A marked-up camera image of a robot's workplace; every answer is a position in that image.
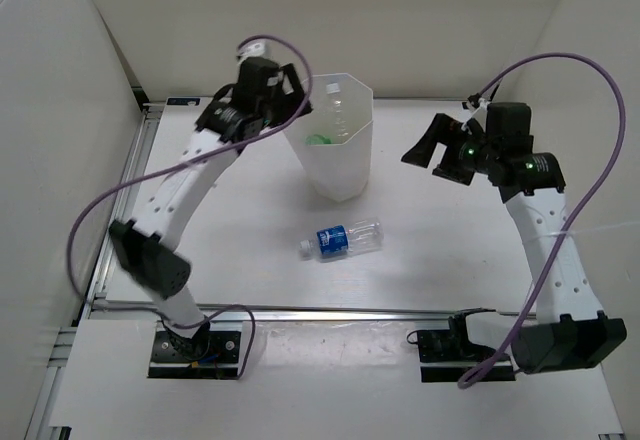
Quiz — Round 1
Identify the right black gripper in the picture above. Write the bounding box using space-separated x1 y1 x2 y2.
400 114 498 186

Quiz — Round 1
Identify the green plastic bottle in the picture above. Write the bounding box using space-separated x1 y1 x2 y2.
305 134 332 145

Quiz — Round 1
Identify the clear plastic bottle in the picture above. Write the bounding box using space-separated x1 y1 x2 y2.
324 81 349 144

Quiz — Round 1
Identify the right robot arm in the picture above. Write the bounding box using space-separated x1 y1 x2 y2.
401 102 627 374

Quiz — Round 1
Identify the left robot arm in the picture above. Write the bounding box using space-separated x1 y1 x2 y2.
109 57 311 360

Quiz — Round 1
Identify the white plastic bin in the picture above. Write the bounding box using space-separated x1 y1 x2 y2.
284 73 373 202

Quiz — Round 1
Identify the blue label plastic bottle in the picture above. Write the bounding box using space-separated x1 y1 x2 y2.
299 219 384 262

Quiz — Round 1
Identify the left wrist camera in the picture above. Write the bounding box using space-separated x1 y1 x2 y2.
237 40 271 64

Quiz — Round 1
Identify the aluminium frame rail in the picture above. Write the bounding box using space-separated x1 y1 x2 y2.
45 100 529 439

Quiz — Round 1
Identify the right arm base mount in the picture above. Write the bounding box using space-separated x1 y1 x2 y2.
406 309 519 388

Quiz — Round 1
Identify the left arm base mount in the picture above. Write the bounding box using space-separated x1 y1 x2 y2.
147 305 257 381

